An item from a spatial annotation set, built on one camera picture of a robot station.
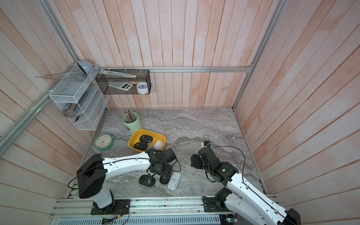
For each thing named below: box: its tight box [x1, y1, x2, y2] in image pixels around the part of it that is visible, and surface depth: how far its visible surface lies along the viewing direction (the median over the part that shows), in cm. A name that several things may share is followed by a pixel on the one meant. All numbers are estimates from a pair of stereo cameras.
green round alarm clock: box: [94, 133, 115, 151], surface depth 98 cm
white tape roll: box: [136, 82, 150, 95], surface depth 97 cm
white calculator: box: [108, 82, 134, 91], surface depth 100 cm
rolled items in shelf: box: [62, 103, 78, 119], surface depth 78 cm
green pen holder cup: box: [122, 112, 143, 136], surface depth 99 cm
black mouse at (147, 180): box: [138, 174, 156, 188], surface depth 82 cm
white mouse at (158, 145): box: [152, 138, 164, 151], surface depth 94 cm
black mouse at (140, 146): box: [133, 142, 149, 151], surface depth 97 cm
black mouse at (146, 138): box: [139, 134, 153, 143], surface depth 100 cm
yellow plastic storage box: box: [128, 128, 144, 153], surface depth 100 cm
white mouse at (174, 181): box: [167, 171, 181, 191], surface depth 81 cm
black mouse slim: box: [159, 173, 172, 185], surface depth 83 cm
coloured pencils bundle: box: [125, 109, 135, 123], surface depth 97 cm
